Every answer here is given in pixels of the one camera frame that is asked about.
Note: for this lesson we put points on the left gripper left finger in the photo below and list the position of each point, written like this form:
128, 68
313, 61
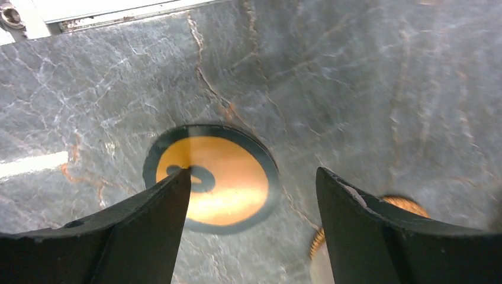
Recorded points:
134, 241

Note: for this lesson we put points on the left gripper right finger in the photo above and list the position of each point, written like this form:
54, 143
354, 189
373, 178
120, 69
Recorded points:
372, 241

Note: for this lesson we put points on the woven coaster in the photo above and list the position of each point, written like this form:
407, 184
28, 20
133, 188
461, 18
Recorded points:
401, 202

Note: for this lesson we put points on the orange black coaster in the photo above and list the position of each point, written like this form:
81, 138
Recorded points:
234, 179

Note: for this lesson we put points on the beige purple mug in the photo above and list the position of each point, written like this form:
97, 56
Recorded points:
320, 267

